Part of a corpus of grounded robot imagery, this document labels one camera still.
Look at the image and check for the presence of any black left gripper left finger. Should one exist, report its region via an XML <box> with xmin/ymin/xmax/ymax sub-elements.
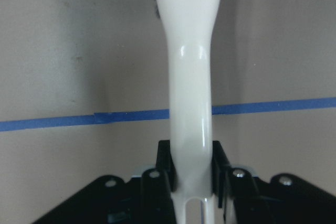
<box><xmin>140</xmin><ymin>140</ymin><xmax>176</xmax><ymax>223</ymax></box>

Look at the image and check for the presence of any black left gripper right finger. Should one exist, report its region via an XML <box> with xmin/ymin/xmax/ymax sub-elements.
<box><xmin>212</xmin><ymin>141</ymin><xmax>259</xmax><ymax>223</ymax></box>

